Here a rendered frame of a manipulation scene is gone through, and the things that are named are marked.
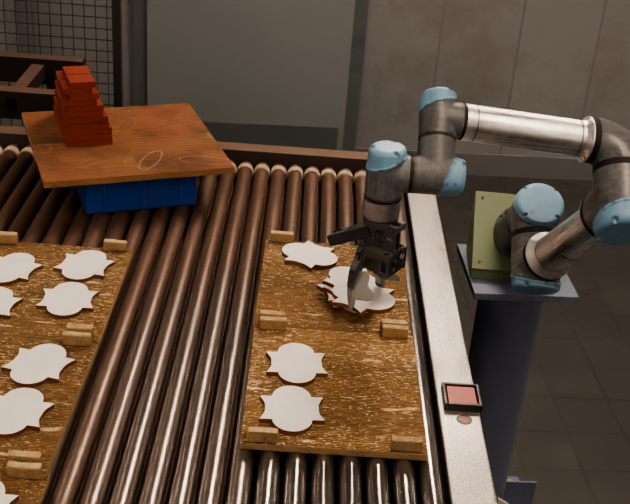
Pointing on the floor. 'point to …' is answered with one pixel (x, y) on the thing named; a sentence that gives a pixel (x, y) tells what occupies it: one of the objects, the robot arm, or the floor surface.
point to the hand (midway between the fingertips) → (363, 296)
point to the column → (505, 367)
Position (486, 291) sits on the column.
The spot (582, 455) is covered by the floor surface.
